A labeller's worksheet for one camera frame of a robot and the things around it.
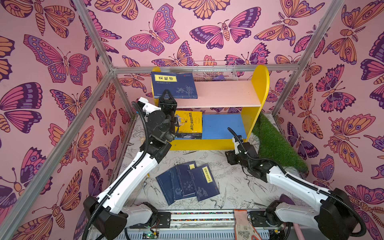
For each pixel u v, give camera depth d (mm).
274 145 956
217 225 729
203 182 849
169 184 836
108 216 366
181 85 633
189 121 876
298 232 685
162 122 436
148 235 724
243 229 700
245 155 606
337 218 394
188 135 883
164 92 591
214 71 928
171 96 593
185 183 834
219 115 1245
